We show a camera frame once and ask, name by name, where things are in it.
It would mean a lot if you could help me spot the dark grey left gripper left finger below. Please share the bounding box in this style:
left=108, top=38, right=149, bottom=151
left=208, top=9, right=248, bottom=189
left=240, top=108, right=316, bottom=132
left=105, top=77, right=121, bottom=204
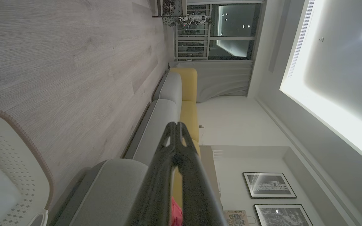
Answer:
left=126, top=122, right=179, bottom=226

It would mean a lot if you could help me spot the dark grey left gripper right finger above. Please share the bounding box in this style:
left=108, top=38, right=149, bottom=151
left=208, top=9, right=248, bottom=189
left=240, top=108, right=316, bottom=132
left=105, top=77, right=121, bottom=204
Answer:
left=176, top=122, right=227, bottom=226

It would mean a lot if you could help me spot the red sweatshirt with teal print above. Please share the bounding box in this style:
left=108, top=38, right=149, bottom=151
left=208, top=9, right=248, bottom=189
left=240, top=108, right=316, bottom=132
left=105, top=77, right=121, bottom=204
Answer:
left=171, top=196, right=184, bottom=226

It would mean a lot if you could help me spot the white laundry basket woven rim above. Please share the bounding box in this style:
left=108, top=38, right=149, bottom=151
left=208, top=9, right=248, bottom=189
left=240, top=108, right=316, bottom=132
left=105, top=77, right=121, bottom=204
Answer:
left=0, top=106, right=55, bottom=226

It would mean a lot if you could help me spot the newspaper print poster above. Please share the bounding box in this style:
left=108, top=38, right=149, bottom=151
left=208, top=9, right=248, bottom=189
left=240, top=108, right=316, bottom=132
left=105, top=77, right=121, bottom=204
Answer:
left=224, top=210, right=250, bottom=226

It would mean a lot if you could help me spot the grey and yellow sofa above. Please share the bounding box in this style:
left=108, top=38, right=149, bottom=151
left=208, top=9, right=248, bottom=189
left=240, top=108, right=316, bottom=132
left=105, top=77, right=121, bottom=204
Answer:
left=47, top=67, right=201, bottom=226

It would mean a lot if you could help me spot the black framed monochrome picture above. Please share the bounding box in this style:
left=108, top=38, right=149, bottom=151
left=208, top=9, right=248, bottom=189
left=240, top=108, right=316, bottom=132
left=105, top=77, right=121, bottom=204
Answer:
left=254, top=204, right=314, bottom=226
left=242, top=172, right=297, bottom=199

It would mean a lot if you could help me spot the grey curtain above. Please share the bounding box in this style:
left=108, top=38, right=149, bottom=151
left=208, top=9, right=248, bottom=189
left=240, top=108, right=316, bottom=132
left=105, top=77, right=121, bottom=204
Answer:
left=168, top=61, right=254, bottom=103

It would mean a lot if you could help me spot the white shelf rack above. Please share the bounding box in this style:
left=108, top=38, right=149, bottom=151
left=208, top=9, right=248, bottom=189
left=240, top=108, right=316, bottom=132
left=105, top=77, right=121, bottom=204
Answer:
left=173, top=5, right=211, bottom=62

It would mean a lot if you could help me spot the dark glass window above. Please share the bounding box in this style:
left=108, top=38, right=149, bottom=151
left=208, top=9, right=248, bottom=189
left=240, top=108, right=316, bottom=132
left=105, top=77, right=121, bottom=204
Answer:
left=209, top=3, right=262, bottom=61

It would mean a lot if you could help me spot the white humanoid robot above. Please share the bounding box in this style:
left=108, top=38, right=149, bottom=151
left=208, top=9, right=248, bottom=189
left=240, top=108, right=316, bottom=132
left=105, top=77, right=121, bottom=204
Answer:
left=179, top=13, right=214, bottom=26

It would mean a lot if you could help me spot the linear ceiling air vent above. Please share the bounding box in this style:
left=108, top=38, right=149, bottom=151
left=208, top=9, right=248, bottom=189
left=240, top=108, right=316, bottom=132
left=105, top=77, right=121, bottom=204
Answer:
left=287, top=0, right=315, bottom=78

